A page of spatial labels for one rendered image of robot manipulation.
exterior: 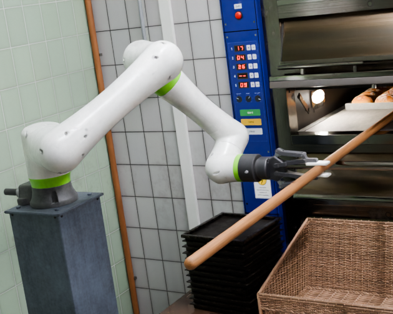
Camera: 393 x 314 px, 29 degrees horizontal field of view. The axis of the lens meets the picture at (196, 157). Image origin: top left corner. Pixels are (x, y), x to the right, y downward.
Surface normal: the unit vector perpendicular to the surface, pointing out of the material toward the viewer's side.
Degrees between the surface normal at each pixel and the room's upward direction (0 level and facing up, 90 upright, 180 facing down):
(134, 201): 90
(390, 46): 70
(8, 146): 90
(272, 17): 90
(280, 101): 90
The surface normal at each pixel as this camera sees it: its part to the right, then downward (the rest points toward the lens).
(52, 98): 0.85, 0.00
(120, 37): -0.51, 0.25
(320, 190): -0.52, -0.09
